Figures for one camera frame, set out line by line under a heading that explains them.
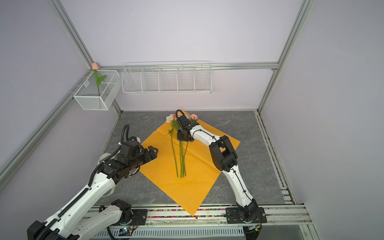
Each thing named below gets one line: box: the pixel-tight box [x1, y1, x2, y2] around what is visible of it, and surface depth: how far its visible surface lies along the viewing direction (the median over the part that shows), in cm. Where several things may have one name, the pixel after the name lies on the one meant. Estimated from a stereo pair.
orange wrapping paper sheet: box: [140, 119, 227, 216], surface depth 91 cm
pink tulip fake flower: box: [91, 62, 107, 97], surface depth 92 cm
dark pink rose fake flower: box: [173, 114, 183, 178], surface depth 96 cm
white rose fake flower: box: [179, 141, 185, 179], surface depth 95 cm
